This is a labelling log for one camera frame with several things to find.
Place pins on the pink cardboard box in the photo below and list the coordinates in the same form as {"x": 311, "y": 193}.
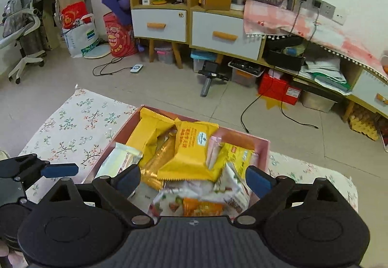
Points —
{"x": 145, "y": 195}

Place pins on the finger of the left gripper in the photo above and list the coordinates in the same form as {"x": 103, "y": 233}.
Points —
{"x": 30, "y": 165}

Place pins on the large yellow snack pack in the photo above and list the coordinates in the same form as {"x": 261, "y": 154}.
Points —
{"x": 144, "y": 138}

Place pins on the floral tablecloth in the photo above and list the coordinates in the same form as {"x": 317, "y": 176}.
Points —
{"x": 81, "y": 129}

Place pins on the red storage box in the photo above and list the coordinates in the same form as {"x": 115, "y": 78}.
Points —
{"x": 279, "y": 89}

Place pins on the white shopping bag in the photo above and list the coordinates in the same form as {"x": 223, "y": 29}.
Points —
{"x": 78, "y": 29}

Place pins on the wooden cabinet with drawers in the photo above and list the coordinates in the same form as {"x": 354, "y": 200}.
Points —
{"x": 213, "y": 26}

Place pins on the white cream cake pack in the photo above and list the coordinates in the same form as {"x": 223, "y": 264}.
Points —
{"x": 120, "y": 158}

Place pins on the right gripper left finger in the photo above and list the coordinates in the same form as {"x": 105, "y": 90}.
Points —
{"x": 114, "y": 193}

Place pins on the red gift bag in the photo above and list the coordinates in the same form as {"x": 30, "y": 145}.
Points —
{"x": 120, "y": 37}

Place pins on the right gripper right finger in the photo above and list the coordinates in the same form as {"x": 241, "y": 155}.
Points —
{"x": 271, "y": 192}

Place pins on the white office chair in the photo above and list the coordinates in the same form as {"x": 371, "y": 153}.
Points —
{"x": 20, "y": 18}

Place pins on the gold wafer pack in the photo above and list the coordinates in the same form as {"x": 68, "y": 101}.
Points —
{"x": 149, "y": 172}

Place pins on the pink cake pack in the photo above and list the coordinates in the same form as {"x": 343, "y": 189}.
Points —
{"x": 214, "y": 146}

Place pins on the yellow noodle snack pack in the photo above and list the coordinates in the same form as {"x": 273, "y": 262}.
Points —
{"x": 239, "y": 157}

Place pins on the pink cloth on cabinet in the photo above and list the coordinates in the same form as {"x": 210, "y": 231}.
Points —
{"x": 264, "y": 19}

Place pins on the white blue biscuit pack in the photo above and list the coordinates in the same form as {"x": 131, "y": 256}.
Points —
{"x": 196, "y": 208}

